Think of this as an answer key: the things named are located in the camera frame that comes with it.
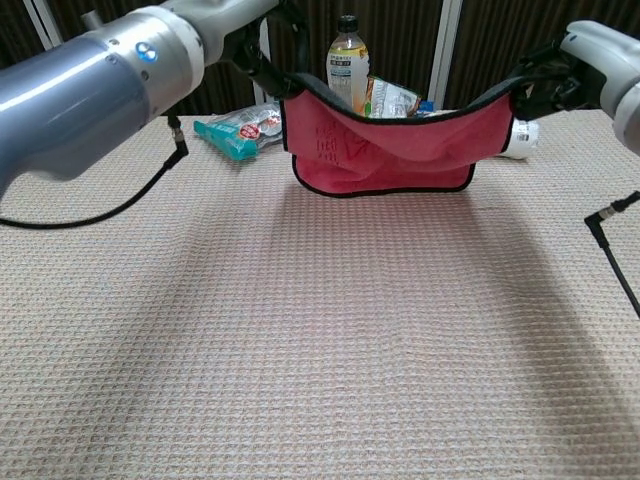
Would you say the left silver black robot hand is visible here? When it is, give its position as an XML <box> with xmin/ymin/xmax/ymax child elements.
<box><xmin>169</xmin><ymin>0</ymin><xmax>307</xmax><ymax>99</ymax></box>

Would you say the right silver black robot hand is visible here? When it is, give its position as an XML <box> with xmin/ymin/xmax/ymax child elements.
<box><xmin>509</xmin><ymin>19</ymin><xmax>640</xmax><ymax>149</ymax></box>

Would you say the black and pink towel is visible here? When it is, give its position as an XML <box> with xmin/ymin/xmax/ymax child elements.
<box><xmin>280</xmin><ymin>69</ymin><xmax>521</xmax><ymax>200</ymax></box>

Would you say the teal silver snack packet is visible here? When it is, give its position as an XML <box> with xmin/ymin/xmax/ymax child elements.
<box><xmin>193</xmin><ymin>102</ymin><xmax>286</xmax><ymax>161</ymax></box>

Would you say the white drink bottle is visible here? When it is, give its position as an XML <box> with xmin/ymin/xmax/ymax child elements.
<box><xmin>492</xmin><ymin>117</ymin><xmax>541</xmax><ymax>161</ymax></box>

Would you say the dark pleated curtain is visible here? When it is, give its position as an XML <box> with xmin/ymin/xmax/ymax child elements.
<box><xmin>0</xmin><ymin>0</ymin><xmax>640</xmax><ymax>119</ymax></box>

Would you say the orange juice bottle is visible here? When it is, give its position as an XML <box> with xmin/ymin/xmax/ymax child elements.
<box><xmin>327</xmin><ymin>14</ymin><xmax>372</xmax><ymax>114</ymax></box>

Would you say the green white snack packet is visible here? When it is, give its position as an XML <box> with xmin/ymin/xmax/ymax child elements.
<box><xmin>362</xmin><ymin>74</ymin><xmax>422</xmax><ymax>120</ymax></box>

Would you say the beige waffle tablecloth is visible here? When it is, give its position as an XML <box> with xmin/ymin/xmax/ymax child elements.
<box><xmin>0</xmin><ymin>108</ymin><xmax>640</xmax><ymax>480</ymax></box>

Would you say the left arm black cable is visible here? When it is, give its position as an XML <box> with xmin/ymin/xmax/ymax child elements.
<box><xmin>0</xmin><ymin>114</ymin><xmax>190</xmax><ymax>230</ymax></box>

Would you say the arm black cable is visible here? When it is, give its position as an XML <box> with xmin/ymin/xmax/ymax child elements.
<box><xmin>0</xmin><ymin>114</ymin><xmax>190</xmax><ymax>230</ymax></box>
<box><xmin>583</xmin><ymin>191</ymin><xmax>640</xmax><ymax>321</ymax></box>

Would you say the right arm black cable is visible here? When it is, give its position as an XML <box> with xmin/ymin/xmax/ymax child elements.
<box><xmin>583</xmin><ymin>191</ymin><xmax>640</xmax><ymax>321</ymax></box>

